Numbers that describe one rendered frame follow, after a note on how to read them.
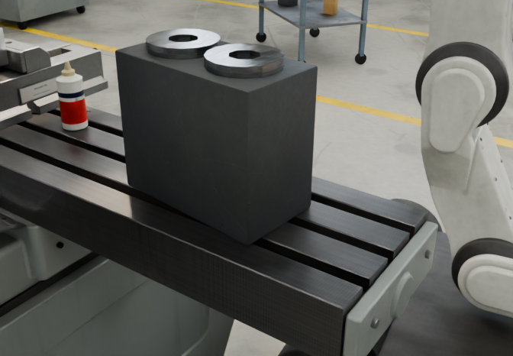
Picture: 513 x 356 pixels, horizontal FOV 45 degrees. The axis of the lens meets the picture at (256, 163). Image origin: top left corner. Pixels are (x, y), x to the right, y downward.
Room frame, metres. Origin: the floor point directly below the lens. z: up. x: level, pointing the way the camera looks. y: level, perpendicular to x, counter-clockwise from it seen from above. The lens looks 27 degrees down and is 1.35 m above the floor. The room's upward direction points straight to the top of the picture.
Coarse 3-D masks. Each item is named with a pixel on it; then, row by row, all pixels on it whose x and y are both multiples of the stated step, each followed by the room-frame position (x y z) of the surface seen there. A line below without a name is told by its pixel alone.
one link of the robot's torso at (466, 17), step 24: (432, 0) 0.98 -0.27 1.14; (456, 0) 0.97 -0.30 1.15; (480, 0) 0.95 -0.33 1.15; (504, 0) 0.94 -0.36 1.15; (432, 24) 0.98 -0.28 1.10; (456, 24) 0.97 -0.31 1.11; (480, 24) 0.95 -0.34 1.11; (504, 24) 0.94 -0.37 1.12; (432, 48) 0.98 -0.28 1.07; (456, 48) 0.95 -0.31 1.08; (480, 48) 0.94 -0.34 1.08; (504, 48) 0.94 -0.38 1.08; (504, 72) 0.92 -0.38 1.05; (504, 96) 0.91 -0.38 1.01
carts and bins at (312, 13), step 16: (288, 0) 4.65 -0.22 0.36; (304, 0) 4.10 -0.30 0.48; (320, 0) 4.90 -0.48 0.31; (336, 0) 4.42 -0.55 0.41; (368, 0) 4.26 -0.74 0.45; (288, 16) 4.37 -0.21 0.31; (304, 16) 4.10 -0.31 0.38; (320, 16) 4.38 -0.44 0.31; (336, 16) 4.38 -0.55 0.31; (352, 16) 4.38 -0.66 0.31; (304, 32) 4.10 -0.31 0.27; (304, 48) 4.10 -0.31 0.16
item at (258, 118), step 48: (144, 48) 0.74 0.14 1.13; (192, 48) 0.70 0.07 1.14; (240, 48) 0.70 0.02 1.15; (144, 96) 0.70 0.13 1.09; (192, 96) 0.65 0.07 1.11; (240, 96) 0.60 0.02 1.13; (288, 96) 0.64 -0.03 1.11; (144, 144) 0.71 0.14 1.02; (192, 144) 0.65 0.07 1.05; (240, 144) 0.60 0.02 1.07; (288, 144) 0.64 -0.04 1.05; (144, 192) 0.71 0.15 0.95; (192, 192) 0.65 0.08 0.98; (240, 192) 0.60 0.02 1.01; (288, 192) 0.65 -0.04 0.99; (240, 240) 0.60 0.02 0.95
